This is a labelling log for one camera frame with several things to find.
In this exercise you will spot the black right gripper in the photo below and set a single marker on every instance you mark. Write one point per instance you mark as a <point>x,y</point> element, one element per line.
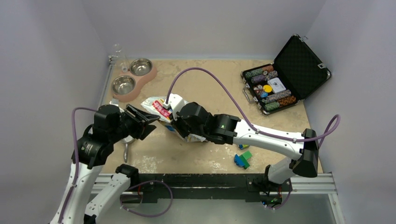
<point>178,123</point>

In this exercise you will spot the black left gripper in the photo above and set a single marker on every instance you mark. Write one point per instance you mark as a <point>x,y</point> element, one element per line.
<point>141,130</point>

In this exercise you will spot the cat food bag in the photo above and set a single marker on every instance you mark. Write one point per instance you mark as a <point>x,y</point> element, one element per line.
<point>154,105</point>

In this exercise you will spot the metal food scoop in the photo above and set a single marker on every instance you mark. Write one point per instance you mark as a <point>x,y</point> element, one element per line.
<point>126,143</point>

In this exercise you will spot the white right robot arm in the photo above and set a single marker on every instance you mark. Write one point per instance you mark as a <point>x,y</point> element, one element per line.
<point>301,158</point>

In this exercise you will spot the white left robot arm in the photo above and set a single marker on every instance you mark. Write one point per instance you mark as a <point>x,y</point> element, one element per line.
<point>90,154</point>

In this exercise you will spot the pink double pet bowl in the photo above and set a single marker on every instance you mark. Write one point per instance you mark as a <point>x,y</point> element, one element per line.
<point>127,86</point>

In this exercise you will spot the orange blue toy car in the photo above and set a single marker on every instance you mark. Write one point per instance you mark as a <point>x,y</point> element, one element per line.
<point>243,146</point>

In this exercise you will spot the clear plastic bottle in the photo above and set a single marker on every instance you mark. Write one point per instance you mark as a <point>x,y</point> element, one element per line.
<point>121,58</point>

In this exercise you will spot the green blue toy blocks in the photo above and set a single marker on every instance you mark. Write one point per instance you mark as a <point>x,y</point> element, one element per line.
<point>242,160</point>

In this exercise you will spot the yellow round chip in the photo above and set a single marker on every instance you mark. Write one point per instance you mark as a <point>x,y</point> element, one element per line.
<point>267,88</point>

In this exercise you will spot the white playing card box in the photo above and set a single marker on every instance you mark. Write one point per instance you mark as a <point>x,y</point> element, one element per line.
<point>276,85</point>

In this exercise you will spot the black poker chip case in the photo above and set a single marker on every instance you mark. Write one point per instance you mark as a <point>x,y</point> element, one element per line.
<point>298,68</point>

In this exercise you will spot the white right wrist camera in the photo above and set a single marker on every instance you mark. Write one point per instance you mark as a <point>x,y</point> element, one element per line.
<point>174,103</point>

